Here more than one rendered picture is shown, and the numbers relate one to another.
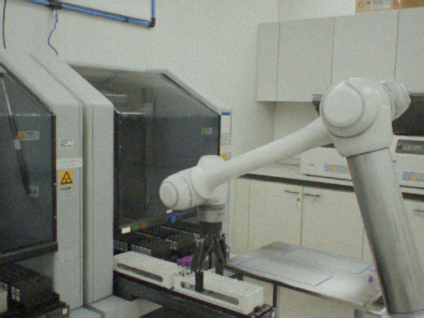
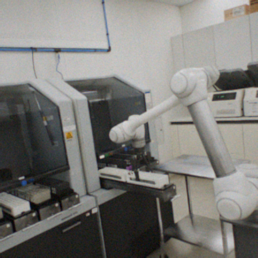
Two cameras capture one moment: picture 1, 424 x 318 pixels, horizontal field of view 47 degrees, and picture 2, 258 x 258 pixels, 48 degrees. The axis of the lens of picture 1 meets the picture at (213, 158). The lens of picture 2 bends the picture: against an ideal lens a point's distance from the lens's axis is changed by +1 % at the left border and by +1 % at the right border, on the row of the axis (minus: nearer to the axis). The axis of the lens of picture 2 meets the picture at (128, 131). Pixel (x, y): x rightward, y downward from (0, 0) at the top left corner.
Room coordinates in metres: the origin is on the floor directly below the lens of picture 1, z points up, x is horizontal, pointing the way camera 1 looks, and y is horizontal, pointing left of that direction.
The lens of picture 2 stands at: (-0.31, -0.22, 1.44)
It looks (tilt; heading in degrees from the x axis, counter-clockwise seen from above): 8 degrees down; 9
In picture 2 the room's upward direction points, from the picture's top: 8 degrees counter-clockwise
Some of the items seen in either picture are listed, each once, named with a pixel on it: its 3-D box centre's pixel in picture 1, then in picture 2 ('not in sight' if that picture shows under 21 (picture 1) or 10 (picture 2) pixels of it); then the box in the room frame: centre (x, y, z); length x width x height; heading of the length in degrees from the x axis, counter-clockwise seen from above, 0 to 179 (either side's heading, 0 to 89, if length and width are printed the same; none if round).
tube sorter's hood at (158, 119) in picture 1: (132, 140); (102, 113); (2.11, 0.35, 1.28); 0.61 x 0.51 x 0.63; 143
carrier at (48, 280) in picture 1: (34, 291); (62, 188); (1.47, 0.55, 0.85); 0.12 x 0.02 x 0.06; 143
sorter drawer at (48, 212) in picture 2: not in sight; (26, 200); (1.49, 0.83, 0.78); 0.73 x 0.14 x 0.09; 53
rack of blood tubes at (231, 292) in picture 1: (217, 290); (146, 179); (1.54, -0.02, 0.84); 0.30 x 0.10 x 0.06; 53
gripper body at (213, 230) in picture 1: (210, 233); (139, 152); (1.56, 0.00, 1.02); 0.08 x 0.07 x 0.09; 143
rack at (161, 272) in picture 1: (148, 270); (115, 174); (1.73, 0.23, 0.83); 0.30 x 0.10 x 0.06; 53
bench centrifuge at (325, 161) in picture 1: (348, 136); (229, 93); (3.99, -1.10, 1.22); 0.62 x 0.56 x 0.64; 141
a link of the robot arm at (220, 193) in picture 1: (209, 180); (135, 126); (1.55, 0.01, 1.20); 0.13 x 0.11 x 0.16; 148
